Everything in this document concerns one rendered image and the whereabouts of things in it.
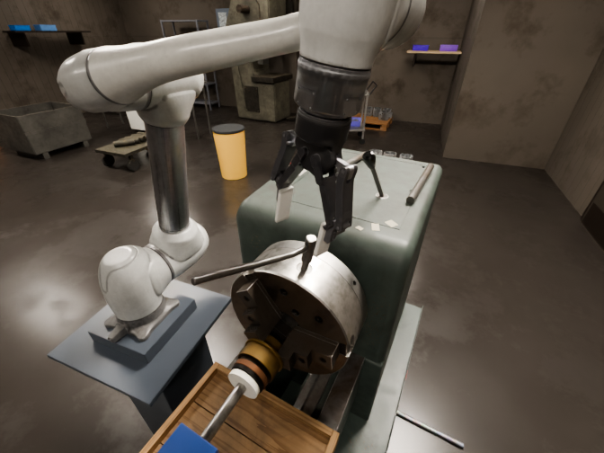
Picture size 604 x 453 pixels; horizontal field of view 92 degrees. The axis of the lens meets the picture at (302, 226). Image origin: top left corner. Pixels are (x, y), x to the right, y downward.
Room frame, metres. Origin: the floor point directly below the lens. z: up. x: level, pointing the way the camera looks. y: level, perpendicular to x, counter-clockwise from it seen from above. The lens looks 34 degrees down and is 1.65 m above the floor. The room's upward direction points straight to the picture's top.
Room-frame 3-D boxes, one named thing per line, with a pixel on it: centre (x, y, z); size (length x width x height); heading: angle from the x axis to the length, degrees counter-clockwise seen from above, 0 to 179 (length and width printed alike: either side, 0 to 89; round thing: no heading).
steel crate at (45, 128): (4.81, 4.15, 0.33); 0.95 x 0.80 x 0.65; 160
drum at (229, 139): (3.75, 0.93, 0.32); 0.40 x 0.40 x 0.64
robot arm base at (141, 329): (0.68, 0.58, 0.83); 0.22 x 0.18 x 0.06; 159
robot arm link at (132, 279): (0.71, 0.56, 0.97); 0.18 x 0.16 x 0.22; 151
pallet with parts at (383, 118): (6.43, -1.33, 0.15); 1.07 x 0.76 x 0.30; 69
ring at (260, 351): (0.35, 0.09, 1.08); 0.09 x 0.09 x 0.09; 62
